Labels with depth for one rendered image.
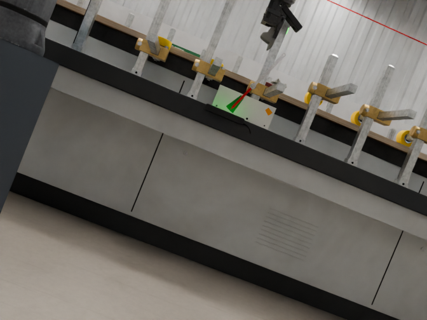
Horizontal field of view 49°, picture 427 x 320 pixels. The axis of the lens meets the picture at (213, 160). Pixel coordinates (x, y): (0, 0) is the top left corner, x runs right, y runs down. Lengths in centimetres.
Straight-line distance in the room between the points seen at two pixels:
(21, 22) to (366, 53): 884
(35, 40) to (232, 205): 122
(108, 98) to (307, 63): 775
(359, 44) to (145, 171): 802
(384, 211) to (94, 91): 136
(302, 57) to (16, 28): 838
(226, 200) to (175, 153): 33
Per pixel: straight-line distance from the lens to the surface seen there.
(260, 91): 201
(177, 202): 222
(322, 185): 211
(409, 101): 1011
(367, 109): 213
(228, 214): 224
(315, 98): 207
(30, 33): 144
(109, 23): 223
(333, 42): 974
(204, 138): 200
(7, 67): 139
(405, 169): 222
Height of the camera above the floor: 55
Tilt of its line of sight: 2 degrees down
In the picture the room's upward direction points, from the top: 22 degrees clockwise
